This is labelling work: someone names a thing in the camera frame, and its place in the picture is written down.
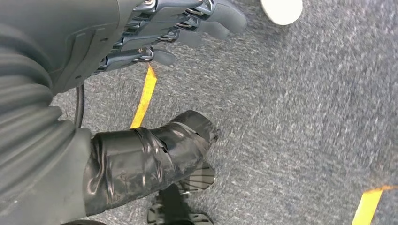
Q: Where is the yellow floor tape square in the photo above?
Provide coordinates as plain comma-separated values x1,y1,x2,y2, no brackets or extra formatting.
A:
351,185,398,225
130,63,158,129

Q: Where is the black robot foot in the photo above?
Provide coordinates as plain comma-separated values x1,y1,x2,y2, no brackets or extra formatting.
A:
146,161,216,225

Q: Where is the person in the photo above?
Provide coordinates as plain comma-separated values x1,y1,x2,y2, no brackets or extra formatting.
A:
260,0,304,26

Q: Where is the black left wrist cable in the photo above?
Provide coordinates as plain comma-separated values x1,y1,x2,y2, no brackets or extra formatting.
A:
73,83,85,128

